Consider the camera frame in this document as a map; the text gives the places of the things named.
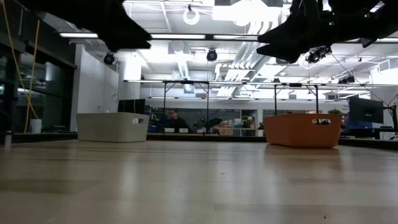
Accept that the black aluminium table frame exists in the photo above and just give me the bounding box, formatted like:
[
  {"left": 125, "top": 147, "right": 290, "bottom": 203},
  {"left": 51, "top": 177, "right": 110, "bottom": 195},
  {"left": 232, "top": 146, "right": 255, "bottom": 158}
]
[{"left": 0, "top": 58, "right": 398, "bottom": 152}]

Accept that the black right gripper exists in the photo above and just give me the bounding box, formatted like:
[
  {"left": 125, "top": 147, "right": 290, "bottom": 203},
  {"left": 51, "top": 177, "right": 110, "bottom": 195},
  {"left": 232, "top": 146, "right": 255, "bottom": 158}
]
[{"left": 256, "top": 0, "right": 335, "bottom": 64}]

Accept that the orange plastic bin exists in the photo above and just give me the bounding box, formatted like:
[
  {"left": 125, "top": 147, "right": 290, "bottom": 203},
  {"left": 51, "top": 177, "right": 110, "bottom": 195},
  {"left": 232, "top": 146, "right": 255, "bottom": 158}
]
[{"left": 263, "top": 113, "right": 343, "bottom": 149}]

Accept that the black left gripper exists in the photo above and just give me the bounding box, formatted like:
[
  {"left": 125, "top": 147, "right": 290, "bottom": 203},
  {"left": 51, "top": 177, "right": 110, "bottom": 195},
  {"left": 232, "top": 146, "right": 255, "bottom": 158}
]
[{"left": 18, "top": 0, "right": 152, "bottom": 53}]

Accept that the green shelf plant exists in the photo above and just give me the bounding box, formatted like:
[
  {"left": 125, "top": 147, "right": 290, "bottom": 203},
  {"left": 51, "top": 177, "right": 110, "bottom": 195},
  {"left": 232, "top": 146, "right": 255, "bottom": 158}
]
[{"left": 241, "top": 114, "right": 253, "bottom": 129}]

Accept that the white plastic bin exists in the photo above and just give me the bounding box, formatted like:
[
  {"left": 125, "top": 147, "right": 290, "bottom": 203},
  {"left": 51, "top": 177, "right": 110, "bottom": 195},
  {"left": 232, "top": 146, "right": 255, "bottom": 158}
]
[{"left": 76, "top": 112, "right": 150, "bottom": 143}]

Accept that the person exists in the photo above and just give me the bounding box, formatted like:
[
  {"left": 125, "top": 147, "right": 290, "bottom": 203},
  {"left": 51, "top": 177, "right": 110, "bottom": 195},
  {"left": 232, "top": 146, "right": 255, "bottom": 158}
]
[{"left": 167, "top": 108, "right": 189, "bottom": 134}]

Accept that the black computer monitor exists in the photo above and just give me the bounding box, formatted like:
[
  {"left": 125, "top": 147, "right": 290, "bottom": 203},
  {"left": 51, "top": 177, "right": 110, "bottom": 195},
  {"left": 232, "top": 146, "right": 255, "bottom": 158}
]
[
  {"left": 117, "top": 98, "right": 146, "bottom": 114},
  {"left": 348, "top": 96, "right": 385, "bottom": 124}
]

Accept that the black metal stand frame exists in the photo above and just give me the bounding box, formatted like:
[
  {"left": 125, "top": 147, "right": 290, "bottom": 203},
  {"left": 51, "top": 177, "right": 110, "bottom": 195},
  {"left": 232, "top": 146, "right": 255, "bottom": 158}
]
[{"left": 124, "top": 80, "right": 320, "bottom": 114}]

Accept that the small white container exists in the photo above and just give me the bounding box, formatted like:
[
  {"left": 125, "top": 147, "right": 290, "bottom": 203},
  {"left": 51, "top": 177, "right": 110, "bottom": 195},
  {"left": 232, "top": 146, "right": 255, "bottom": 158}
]
[{"left": 30, "top": 118, "right": 43, "bottom": 134}]

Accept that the white round ceiling lamp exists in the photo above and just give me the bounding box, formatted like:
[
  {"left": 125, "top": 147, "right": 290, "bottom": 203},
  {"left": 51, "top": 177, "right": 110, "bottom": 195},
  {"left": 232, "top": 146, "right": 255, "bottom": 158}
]
[{"left": 182, "top": 6, "right": 200, "bottom": 26}]

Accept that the yellow power cable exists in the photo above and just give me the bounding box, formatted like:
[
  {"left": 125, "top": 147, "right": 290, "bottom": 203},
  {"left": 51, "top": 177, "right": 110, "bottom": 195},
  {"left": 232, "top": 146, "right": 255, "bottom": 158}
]
[{"left": 1, "top": 0, "right": 41, "bottom": 134}]

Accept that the black ceiling spotlight cluster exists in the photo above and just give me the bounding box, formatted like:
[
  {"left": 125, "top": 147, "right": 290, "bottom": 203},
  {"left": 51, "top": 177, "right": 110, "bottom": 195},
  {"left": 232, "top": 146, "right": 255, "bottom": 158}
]
[{"left": 306, "top": 45, "right": 333, "bottom": 65}]

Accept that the black bar with light strips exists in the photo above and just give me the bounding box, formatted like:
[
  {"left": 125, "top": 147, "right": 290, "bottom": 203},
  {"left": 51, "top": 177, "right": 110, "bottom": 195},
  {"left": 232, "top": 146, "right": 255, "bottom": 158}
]
[{"left": 58, "top": 32, "right": 398, "bottom": 44}]

